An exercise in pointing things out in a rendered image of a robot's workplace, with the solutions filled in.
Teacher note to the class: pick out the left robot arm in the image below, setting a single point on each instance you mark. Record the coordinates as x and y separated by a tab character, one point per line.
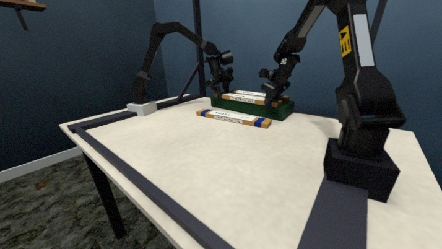
364	90

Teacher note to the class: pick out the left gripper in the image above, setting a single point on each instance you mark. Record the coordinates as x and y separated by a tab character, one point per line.
276	87

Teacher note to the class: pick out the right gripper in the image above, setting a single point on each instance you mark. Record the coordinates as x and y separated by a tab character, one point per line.
215	84

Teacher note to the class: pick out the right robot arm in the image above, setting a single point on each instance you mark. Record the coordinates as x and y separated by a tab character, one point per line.
157	35

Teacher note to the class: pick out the green flat rectangular platform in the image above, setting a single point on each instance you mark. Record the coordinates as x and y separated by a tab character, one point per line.
279	113

